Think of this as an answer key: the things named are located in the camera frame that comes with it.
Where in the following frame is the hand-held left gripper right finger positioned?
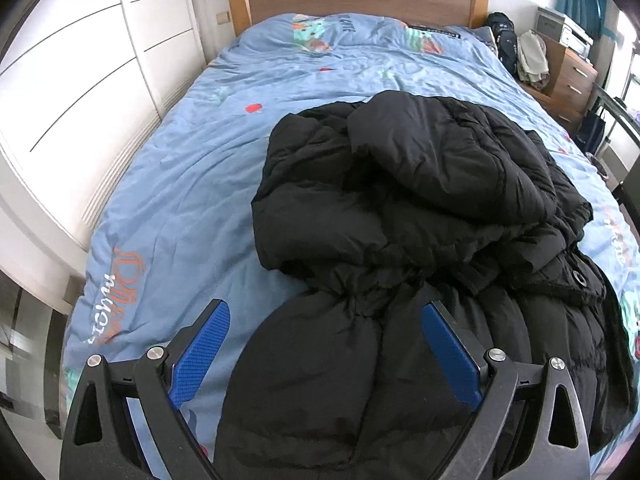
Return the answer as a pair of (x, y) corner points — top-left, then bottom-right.
(421, 301), (591, 480)

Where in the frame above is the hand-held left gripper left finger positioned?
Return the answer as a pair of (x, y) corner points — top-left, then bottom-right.
(59, 299), (232, 480)

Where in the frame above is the black puffer jacket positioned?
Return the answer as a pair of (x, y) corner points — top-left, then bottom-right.
(212, 91), (638, 480)

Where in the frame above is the grey clothes pile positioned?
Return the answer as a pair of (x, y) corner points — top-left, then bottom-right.
(516, 30), (551, 86)

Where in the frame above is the bed with blue printed duvet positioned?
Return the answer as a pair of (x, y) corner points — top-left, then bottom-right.
(62, 12), (640, 480)

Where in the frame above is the dark chair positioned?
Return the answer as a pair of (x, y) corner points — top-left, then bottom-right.
(617, 160), (640, 206)

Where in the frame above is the dark blue bag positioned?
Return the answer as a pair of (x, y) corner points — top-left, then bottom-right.
(575, 110), (608, 153)

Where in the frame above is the glass desk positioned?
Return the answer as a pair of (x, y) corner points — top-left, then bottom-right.
(592, 82), (640, 136)

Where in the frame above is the wooden nightstand with drawers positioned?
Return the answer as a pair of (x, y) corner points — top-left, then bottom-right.
(520, 35), (598, 133)

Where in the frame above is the white wardrobe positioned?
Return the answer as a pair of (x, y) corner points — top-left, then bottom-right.
(0, 0), (211, 321)

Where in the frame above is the black backpack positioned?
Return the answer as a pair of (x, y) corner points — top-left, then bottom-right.
(486, 11), (521, 78)

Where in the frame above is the flat black item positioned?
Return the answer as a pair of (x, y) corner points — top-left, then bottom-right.
(407, 21), (461, 38)

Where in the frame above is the white printer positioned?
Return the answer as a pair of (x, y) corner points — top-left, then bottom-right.
(536, 6), (594, 56)

